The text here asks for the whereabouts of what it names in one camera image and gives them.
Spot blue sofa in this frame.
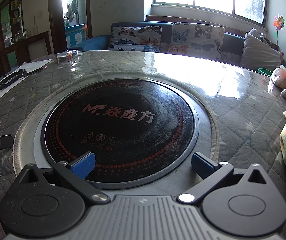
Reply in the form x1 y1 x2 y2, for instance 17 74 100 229
67 21 248 67

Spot blue cabinet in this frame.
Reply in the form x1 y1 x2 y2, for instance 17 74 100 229
65 24 87 48

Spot dark wooden shelf cabinet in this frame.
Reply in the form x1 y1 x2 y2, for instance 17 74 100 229
0 0 51 77

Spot small clear plastic box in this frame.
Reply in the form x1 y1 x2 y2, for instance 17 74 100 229
57 50 80 61

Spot butterfly print cushion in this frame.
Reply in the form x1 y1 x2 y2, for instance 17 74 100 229
107 26 162 53
168 22 225 62

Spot hanging clothes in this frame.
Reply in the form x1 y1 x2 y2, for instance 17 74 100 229
67 0 79 23

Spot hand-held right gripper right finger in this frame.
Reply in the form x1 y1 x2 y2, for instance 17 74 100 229
178 152 268 204

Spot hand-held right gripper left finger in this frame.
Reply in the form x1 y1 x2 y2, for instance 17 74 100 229
15 151 111 204

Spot round metal stove surround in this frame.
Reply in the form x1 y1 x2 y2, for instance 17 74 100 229
12 71 220 188

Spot plastic bag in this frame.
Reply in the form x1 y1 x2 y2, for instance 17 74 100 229
270 67 286 88

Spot black round induction cooktop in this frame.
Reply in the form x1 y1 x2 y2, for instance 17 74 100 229
41 79 200 183

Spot colourful pinwheel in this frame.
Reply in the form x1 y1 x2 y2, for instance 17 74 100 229
273 15 286 46

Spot dark wooden door frame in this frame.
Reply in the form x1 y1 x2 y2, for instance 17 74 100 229
47 0 93 53

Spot grey pillow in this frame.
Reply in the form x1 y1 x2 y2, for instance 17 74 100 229
240 29 282 72

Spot white paper sheet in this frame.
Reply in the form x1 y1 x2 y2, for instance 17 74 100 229
0 59 54 101

